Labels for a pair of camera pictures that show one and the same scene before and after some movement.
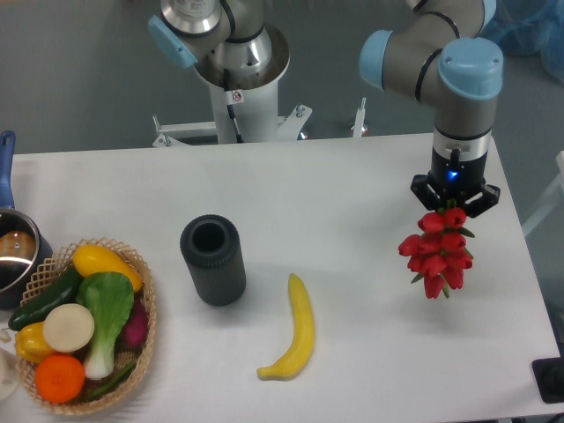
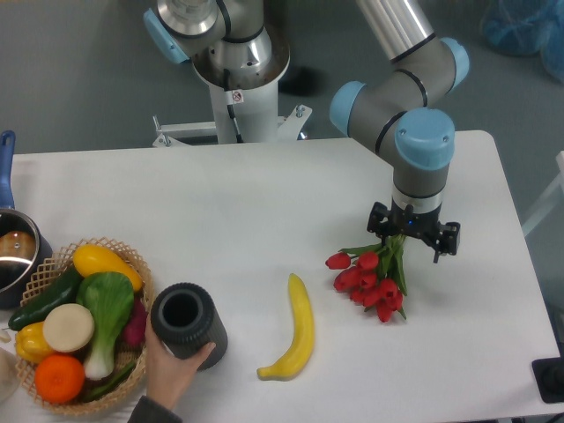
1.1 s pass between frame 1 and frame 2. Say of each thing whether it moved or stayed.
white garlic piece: stayed
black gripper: moved
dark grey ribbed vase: moved
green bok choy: stayed
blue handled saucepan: stayed
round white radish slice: stayed
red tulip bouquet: moved
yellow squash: stayed
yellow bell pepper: stayed
